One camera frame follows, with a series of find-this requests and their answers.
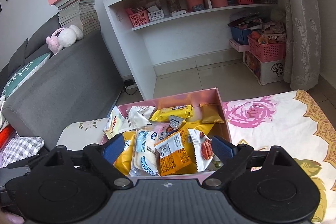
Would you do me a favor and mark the red cloth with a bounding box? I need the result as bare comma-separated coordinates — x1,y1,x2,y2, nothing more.
0,124,15,153

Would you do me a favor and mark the orange white snack packet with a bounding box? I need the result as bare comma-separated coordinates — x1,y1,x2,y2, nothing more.
154,132,197,177

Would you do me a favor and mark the white fluffy toy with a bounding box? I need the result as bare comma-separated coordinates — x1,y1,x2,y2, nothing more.
270,9,285,21

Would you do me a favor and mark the large pink basket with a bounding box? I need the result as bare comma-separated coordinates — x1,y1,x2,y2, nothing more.
247,36,286,63

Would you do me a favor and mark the large yellow snack packet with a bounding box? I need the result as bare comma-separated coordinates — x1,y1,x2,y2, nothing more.
178,122,214,146

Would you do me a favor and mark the white nut snack packet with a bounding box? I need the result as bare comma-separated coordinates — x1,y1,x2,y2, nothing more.
119,106,157,134

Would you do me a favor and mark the brown snack packet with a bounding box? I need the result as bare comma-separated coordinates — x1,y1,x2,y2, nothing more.
199,103,226,124

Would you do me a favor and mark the grey checked cloth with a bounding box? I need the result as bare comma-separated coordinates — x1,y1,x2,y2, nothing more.
1,136,45,168

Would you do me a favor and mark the plain yellow snack packet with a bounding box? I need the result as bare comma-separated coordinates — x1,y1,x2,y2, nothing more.
113,131,137,174

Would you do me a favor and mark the patterned cardboard box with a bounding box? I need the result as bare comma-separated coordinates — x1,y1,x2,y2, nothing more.
261,21,286,42

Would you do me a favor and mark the white pink plush rabbit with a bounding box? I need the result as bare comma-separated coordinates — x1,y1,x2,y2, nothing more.
46,25,84,54

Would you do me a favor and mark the pink edged white board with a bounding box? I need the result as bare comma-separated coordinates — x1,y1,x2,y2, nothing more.
229,38,250,52

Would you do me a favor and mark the dark grey cushion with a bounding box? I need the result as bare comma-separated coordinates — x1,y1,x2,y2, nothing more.
0,38,29,77

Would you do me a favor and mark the white shelf desk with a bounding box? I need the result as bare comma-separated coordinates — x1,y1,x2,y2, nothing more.
85,0,285,100

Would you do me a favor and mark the lace curtain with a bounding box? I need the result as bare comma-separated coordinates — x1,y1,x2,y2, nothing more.
273,0,322,92

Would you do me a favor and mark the clear jar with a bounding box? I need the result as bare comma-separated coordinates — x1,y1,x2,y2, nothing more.
165,0,183,14

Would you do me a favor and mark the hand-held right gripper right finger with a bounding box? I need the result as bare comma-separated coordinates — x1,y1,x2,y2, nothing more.
202,135,298,189

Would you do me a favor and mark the cream red-label snack packet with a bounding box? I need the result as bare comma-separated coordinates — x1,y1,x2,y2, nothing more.
102,106,126,140

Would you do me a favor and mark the teal patterned cushion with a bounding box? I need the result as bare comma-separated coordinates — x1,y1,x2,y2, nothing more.
1,52,51,98

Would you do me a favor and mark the dark foil bag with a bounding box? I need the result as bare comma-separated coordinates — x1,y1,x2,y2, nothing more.
228,13,263,29

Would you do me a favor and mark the white green-leaf snack packet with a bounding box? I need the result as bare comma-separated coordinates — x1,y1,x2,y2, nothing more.
209,157,223,170

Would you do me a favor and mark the white ornate storage box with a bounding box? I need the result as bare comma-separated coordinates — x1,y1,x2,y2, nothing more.
243,51,286,86

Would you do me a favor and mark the small white snack packet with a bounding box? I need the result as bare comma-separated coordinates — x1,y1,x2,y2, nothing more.
157,115,183,141

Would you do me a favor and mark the yellow bar packet dark label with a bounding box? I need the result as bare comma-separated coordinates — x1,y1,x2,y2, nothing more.
150,105,194,122

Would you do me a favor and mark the grey sofa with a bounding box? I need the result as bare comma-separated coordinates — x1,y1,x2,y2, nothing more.
0,14,124,151

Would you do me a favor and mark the blue storage box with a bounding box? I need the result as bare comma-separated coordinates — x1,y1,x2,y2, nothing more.
230,26,252,45

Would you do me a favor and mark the stack of books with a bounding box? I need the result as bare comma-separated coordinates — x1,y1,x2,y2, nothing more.
48,0,101,35

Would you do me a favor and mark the white labelled box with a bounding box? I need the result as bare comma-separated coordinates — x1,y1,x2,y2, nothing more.
147,6,166,21

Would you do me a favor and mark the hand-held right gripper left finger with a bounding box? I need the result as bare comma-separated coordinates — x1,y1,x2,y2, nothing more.
39,133,132,190

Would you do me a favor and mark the orange toy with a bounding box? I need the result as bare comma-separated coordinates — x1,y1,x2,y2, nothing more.
251,31,271,45

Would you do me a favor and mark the white pecan snack packet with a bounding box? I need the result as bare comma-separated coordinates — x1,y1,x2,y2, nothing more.
188,129,218,172

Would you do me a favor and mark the pink cardboard box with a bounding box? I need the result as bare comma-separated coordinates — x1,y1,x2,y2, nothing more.
102,87,232,180

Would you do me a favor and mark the white blue bread packet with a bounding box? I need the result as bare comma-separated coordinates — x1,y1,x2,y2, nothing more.
129,127,161,177

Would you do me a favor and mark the pink perforated basket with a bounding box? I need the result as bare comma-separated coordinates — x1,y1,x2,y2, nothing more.
125,7,150,28

